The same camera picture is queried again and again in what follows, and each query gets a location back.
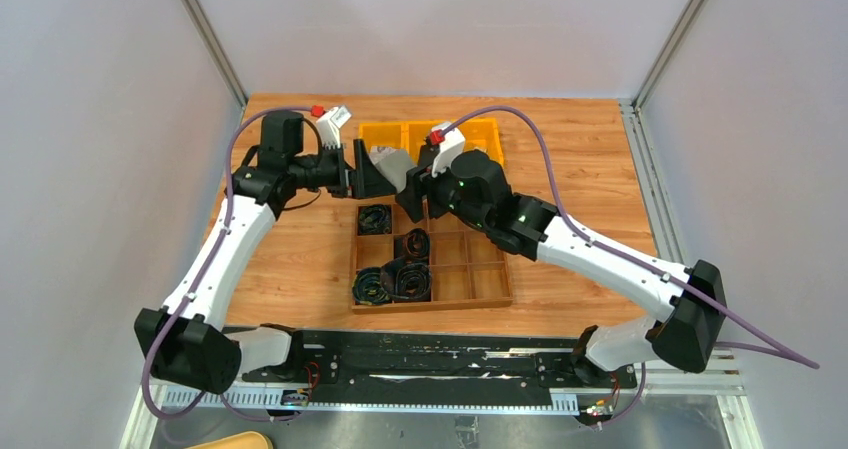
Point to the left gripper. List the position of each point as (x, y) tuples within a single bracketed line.
[(368, 181)]

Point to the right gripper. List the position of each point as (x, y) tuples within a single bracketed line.
[(418, 184)]

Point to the grey card holder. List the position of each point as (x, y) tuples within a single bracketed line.
[(393, 164)]

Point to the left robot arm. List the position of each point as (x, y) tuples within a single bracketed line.
[(183, 341)]

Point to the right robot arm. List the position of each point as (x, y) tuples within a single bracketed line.
[(681, 325)]

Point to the rolled tie top left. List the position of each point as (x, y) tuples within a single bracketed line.
[(374, 219)]

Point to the rolled tie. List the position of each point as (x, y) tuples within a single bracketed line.
[(367, 288), (413, 246), (406, 281), (374, 219)]

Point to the rolled tie middle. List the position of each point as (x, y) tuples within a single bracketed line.
[(413, 246)]

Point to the rolled tie bottom centre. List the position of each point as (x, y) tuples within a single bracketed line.
[(406, 281)]

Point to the wooden compartment tray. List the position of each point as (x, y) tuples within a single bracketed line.
[(468, 271)]

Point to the yellow three-bin tray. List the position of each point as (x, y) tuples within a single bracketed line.
[(480, 134)]

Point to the rolled tie bottom left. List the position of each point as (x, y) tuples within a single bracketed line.
[(367, 288)]

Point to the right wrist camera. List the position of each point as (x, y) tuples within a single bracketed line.
[(449, 143)]

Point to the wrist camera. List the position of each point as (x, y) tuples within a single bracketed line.
[(449, 143), (329, 123)]

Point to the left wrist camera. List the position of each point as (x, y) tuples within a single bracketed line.
[(329, 123)]

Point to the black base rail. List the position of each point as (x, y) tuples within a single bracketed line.
[(439, 370)]

